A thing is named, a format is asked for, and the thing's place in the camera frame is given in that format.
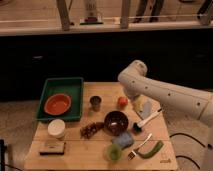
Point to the wooden table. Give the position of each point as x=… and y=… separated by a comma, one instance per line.
x=86, y=155

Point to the bunch of dark grapes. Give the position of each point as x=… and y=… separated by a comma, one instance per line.
x=91, y=129

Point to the grey spatula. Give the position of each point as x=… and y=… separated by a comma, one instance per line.
x=144, y=110

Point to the green cucumber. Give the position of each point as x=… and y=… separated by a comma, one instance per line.
x=157, y=147

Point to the yellow banana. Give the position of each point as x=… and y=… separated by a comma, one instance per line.
x=138, y=104

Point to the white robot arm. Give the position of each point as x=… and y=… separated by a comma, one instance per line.
x=197, y=103

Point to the blue cloth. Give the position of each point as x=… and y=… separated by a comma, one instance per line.
x=124, y=140

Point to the green plastic cup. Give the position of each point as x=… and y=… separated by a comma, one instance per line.
x=113, y=152

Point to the silver fork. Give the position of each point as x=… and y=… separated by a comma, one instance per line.
x=133, y=152

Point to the black tan sponge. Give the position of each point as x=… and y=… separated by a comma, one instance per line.
x=52, y=148

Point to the white paper cup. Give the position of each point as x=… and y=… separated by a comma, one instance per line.
x=56, y=128

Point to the green plastic tray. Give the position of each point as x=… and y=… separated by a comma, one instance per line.
x=73, y=87

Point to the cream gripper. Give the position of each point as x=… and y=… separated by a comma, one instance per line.
x=132, y=96

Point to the dark purple bowl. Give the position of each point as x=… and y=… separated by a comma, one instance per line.
x=116, y=122

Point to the red apple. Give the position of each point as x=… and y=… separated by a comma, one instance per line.
x=122, y=102

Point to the orange bowl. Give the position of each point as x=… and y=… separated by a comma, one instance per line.
x=57, y=104

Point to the metal cup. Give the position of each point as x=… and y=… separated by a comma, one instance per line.
x=95, y=102

